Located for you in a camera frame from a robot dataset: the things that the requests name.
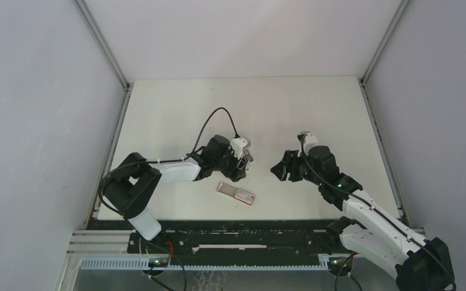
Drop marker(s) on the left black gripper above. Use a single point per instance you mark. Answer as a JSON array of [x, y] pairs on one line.
[[235, 174]]

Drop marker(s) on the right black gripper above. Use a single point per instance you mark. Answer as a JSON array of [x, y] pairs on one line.
[[288, 164]]

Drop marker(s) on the red white staple box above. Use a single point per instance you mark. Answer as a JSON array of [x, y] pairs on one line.
[[236, 193]]

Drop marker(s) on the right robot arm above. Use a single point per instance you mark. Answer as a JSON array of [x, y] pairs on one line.
[[412, 260]]

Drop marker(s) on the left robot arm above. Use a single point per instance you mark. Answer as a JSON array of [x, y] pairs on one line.
[[127, 189]]

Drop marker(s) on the right circuit board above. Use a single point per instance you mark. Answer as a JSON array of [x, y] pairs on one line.
[[340, 263]]

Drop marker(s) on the circuit board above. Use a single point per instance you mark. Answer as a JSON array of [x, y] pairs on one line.
[[340, 263], [158, 263]]

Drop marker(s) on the left circuit board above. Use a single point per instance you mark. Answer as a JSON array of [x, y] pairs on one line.
[[158, 263]]

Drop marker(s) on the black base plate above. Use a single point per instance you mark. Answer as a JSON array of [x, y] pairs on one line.
[[230, 258]]

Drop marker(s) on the right corner aluminium post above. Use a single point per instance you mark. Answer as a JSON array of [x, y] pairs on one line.
[[386, 38]]

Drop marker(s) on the corner aluminium post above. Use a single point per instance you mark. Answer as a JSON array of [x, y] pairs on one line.
[[88, 18], [386, 38]]

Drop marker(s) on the aluminium rail frame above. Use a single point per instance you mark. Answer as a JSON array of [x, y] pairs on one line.
[[186, 242]]

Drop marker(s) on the left corner aluminium post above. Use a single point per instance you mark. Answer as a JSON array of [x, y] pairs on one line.
[[88, 18]]

